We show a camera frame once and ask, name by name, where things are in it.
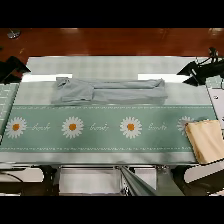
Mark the pale blue shirt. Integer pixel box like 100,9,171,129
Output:
49,76,169,107

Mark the silver frame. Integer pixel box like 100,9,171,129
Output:
0,75,224,197

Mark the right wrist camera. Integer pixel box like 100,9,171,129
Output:
208,46,220,64

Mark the cream garment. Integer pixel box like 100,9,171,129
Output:
184,118,224,165

